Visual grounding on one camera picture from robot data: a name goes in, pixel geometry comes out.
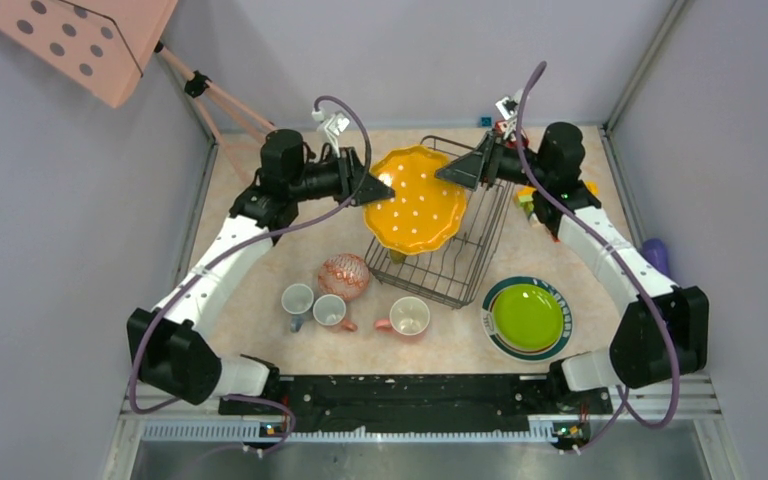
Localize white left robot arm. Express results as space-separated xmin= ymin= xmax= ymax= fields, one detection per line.
xmin=126 ymin=129 xmax=395 ymax=414

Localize lime green plate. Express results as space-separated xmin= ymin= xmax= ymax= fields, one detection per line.
xmin=490 ymin=284 xmax=565 ymax=354

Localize purple handle tool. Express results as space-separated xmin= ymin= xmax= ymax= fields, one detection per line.
xmin=640 ymin=238 xmax=672 ymax=277

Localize pink dotted board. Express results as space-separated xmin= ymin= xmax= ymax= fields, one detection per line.
xmin=0 ymin=0 xmax=178 ymax=108

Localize yellow polka dot plate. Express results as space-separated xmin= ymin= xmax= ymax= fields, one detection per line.
xmin=363 ymin=145 xmax=468 ymax=255

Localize pink tripod stand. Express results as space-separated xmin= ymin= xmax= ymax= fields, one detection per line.
xmin=154 ymin=41 xmax=276 ymax=183

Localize colourful toy block stack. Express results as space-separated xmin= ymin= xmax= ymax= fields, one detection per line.
xmin=514 ymin=186 xmax=541 ymax=226

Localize large pink mug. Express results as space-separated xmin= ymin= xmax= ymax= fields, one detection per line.
xmin=373 ymin=296 xmax=431 ymax=341

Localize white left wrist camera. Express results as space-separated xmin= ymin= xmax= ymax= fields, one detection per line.
xmin=311 ymin=108 xmax=352 ymax=153

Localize white plate teal rim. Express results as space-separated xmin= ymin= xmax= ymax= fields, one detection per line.
xmin=481 ymin=276 xmax=574 ymax=363

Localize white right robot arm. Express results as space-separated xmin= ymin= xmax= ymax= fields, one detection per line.
xmin=435 ymin=122 xmax=710 ymax=412

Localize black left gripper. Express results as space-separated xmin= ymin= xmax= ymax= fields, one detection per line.
xmin=289 ymin=145 xmax=395 ymax=207

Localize red patterned bowl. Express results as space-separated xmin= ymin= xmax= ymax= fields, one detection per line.
xmin=317 ymin=253 xmax=371 ymax=302

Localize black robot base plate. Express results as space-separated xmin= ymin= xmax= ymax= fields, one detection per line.
xmin=218 ymin=372 xmax=614 ymax=437

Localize grey wire dish rack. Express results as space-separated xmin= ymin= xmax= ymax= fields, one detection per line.
xmin=364 ymin=135 xmax=512 ymax=308

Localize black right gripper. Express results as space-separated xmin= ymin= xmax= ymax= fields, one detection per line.
xmin=436 ymin=129 xmax=551 ymax=191

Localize yellow triangle toy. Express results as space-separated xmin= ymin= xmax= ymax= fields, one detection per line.
xmin=585 ymin=181 xmax=599 ymax=196

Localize small pink mug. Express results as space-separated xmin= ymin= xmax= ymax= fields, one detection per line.
xmin=312 ymin=294 xmax=358 ymax=332

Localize grey white mug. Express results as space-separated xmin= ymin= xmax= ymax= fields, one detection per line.
xmin=281 ymin=283 xmax=315 ymax=333

